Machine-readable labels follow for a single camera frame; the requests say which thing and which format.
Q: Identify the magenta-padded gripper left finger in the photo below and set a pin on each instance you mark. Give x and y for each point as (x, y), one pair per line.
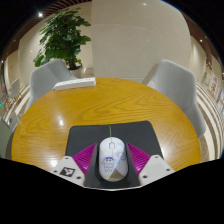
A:
(70, 170)

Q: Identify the white chair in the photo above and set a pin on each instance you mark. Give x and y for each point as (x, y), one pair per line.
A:
(14, 88)

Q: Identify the grey armchair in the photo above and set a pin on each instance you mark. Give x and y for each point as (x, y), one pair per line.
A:
(6, 133)

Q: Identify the wall poster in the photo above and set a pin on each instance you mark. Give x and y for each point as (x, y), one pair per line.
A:
(211, 85)

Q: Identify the white cartoon-print computer mouse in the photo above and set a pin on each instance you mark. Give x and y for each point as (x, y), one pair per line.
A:
(113, 160)

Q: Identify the white power strip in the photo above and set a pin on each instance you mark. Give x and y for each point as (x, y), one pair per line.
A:
(75, 83)

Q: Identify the green potted plant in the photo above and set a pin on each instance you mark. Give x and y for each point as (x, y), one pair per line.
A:
(61, 36)

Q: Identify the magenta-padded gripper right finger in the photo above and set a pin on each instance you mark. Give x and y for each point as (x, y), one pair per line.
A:
(155, 168)

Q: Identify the black mouse pad green lines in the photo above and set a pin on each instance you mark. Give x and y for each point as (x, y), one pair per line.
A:
(86, 133)

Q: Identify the grey shell chair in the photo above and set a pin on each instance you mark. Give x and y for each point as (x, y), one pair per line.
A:
(178, 88)
(43, 80)

